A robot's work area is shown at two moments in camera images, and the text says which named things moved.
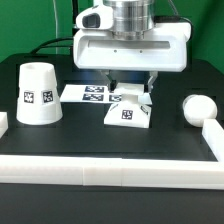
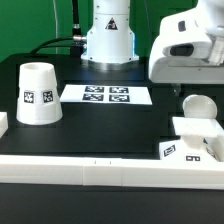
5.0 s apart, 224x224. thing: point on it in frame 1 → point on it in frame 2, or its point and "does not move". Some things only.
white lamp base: [133, 110] → [192, 145]
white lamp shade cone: [38, 95] does not move
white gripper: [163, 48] → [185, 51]
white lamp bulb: [197, 108] does not move
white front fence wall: [111, 172] does not move
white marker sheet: [89, 94] does not move
